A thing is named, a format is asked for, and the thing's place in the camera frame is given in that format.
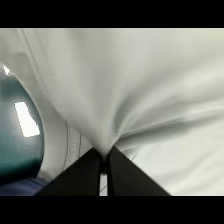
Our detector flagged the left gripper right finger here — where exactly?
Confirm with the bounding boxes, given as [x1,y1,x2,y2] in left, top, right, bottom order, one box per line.
[106,145,171,197]

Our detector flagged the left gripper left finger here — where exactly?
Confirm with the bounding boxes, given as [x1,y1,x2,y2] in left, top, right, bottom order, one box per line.
[35,146,102,197]

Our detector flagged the white T-shirt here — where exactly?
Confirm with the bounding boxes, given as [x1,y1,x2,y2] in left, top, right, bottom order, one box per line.
[0,28,224,197]

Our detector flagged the blue garment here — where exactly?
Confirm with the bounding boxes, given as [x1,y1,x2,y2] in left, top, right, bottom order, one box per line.
[0,176,50,197]

